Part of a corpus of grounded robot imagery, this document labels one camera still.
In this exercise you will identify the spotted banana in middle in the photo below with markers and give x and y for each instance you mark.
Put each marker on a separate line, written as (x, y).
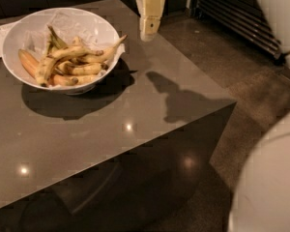
(85, 69)

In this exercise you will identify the long banana pointing right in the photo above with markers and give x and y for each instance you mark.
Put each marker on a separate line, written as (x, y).
(100, 56)

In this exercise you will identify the spotted yellow banana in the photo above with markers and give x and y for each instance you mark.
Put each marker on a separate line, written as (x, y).
(47, 63)

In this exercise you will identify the banana at bowl bottom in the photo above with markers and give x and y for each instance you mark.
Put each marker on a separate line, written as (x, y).
(72, 80)

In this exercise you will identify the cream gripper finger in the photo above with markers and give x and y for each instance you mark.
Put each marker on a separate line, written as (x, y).
(150, 16)

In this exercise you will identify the orange banana at left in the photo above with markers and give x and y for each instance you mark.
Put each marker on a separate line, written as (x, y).
(28, 61)

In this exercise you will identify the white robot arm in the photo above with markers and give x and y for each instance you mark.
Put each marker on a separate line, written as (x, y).
(247, 188)

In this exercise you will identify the white ceramic bowl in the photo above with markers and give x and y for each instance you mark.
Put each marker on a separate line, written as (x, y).
(19, 29)

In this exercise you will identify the black slatted appliance grille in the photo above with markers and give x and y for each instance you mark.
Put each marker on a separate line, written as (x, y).
(245, 18)

